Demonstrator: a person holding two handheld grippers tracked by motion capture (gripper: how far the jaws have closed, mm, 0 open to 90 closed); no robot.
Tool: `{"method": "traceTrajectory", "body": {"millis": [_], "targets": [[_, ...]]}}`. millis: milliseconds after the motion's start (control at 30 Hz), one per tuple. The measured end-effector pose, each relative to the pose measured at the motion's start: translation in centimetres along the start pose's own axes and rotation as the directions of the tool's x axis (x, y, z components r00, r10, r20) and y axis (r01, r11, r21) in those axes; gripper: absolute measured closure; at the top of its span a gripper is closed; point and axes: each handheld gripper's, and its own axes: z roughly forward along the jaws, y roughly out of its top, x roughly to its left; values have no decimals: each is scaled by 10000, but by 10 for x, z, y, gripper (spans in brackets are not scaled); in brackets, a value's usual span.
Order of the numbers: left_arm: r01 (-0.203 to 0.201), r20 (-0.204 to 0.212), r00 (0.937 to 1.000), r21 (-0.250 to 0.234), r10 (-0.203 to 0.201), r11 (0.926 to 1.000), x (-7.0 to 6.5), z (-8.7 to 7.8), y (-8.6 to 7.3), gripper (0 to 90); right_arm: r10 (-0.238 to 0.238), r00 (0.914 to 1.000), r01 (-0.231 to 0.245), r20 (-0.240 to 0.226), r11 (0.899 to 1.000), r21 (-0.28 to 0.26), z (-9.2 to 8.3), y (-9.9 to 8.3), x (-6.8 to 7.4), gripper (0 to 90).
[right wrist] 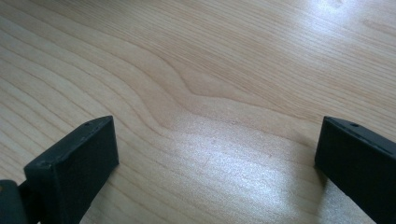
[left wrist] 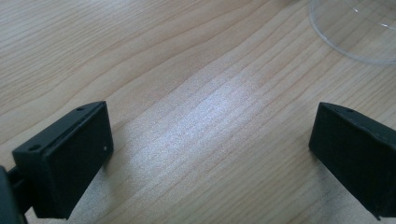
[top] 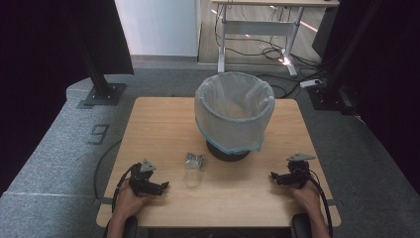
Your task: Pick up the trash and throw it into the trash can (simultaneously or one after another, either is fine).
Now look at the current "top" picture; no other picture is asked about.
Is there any white power strip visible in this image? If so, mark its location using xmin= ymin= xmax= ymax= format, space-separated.
xmin=299 ymin=78 xmax=323 ymax=89

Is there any black cable on carpet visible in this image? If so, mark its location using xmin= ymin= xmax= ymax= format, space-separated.
xmin=93 ymin=138 xmax=123 ymax=200

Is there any person's right hand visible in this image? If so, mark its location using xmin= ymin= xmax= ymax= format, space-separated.
xmin=291 ymin=180 xmax=322 ymax=214

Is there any black chair armrest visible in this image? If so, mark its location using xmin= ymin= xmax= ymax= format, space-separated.
xmin=291 ymin=212 xmax=313 ymax=238
xmin=122 ymin=215 xmax=139 ymax=238

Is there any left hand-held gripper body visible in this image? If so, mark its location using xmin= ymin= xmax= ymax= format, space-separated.
xmin=128 ymin=159 xmax=158 ymax=196

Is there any silver foil wrapper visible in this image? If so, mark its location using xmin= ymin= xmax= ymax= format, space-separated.
xmin=184 ymin=152 xmax=207 ymax=171

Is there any clear plastic cup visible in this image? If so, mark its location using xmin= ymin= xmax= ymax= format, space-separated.
xmin=183 ymin=158 xmax=203 ymax=188

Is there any person's left hand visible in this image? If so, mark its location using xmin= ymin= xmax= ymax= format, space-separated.
xmin=113 ymin=180 xmax=157 ymax=217

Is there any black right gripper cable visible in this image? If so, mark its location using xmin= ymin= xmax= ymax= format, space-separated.
xmin=305 ymin=169 xmax=334 ymax=238

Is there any bin with white liner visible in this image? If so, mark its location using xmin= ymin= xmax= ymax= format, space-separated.
xmin=193 ymin=71 xmax=276 ymax=156

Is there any black trash bin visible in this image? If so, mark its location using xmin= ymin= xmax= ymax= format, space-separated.
xmin=205 ymin=140 xmax=253 ymax=163

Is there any white partition panel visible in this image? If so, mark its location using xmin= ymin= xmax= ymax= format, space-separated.
xmin=114 ymin=0 xmax=202 ymax=58

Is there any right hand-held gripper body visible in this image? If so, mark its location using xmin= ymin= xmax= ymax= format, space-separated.
xmin=286 ymin=152 xmax=317 ymax=190

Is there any black metal stand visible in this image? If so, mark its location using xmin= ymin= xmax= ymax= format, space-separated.
xmin=307 ymin=0 xmax=385 ymax=116
xmin=65 ymin=0 xmax=128 ymax=107

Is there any dark curtain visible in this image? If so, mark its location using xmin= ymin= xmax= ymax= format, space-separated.
xmin=311 ymin=0 xmax=420 ymax=196
xmin=0 ymin=0 xmax=135 ymax=196

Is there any white metal desk frame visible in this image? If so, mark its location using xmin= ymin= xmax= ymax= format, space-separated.
xmin=210 ymin=0 xmax=341 ymax=78

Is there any tangle of black floor cables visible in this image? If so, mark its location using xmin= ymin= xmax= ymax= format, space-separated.
xmin=213 ymin=4 xmax=331 ymax=99

